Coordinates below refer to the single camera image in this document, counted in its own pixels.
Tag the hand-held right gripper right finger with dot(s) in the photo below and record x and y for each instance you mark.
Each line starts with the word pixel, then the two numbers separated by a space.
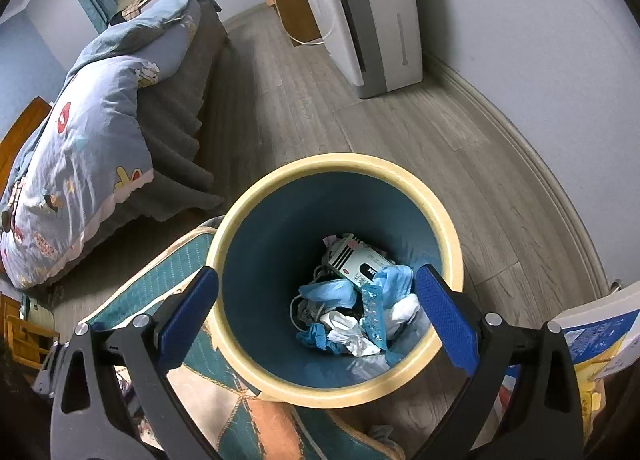
pixel 445 315

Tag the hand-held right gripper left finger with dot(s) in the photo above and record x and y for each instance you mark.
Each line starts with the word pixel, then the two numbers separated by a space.
pixel 192 305

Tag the clear plastic bag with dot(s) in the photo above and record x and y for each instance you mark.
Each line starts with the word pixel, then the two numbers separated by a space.
pixel 372 367

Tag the yellow-rimmed teal trash bin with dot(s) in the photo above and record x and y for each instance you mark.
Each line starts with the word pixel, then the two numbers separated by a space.
pixel 280 240

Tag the white crumpled tissue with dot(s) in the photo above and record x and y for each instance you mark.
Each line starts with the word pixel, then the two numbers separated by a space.
pixel 405 312

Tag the teal patterned rug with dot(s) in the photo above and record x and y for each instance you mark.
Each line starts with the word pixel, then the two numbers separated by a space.
pixel 175 255

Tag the blister pill strip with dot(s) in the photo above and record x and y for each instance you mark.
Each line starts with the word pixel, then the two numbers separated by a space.
pixel 374 312

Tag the white crumpled paper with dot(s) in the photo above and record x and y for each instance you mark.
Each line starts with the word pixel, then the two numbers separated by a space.
pixel 350 340

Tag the striped white black box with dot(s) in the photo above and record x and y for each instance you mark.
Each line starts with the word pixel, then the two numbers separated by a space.
pixel 360 265

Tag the light blue plastic glove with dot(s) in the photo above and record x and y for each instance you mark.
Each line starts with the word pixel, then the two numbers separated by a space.
pixel 335 292

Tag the teal crumpled cloth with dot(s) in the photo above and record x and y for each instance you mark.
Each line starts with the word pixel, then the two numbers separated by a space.
pixel 312 335

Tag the white blue cardboard box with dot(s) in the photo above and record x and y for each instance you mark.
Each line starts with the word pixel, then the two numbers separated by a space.
pixel 600 325

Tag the yellow package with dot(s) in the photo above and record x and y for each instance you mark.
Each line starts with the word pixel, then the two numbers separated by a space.
pixel 590 390

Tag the grey bed skirt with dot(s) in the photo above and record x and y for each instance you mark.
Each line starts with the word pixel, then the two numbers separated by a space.
pixel 175 139

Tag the wooden chair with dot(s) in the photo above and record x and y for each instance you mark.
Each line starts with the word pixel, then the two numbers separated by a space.
pixel 22 335

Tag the bed with patterned blue duvet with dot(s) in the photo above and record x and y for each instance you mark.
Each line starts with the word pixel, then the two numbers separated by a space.
pixel 85 149

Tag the wooden headboard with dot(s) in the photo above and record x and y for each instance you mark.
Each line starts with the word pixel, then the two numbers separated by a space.
pixel 25 129

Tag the white air purifier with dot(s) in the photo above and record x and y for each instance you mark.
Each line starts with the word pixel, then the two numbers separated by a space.
pixel 380 14

